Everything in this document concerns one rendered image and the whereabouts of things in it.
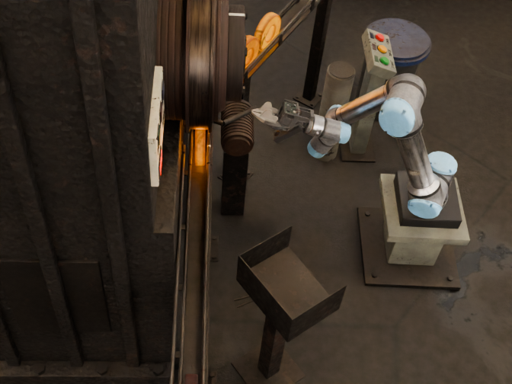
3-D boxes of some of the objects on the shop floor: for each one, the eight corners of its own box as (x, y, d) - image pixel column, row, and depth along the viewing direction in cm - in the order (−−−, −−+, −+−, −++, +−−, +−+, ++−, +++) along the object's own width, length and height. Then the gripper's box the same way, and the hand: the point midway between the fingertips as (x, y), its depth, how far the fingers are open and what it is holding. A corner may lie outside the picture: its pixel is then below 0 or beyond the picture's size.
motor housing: (217, 220, 309) (221, 136, 267) (218, 181, 323) (221, 95, 281) (247, 221, 310) (255, 136, 268) (246, 182, 323) (254, 96, 282)
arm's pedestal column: (444, 213, 320) (461, 176, 300) (459, 290, 294) (479, 254, 274) (356, 209, 318) (367, 171, 298) (364, 286, 293) (377, 250, 273)
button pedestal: (342, 165, 334) (366, 65, 286) (337, 129, 349) (360, 27, 301) (376, 166, 335) (406, 66, 287) (369, 129, 350) (397, 29, 303)
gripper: (314, 104, 249) (257, 89, 243) (315, 123, 244) (258, 107, 237) (304, 121, 256) (248, 107, 249) (305, 139, 250) (249, 124, 243)
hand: (254, 113), depth 246 cm, fingers closed
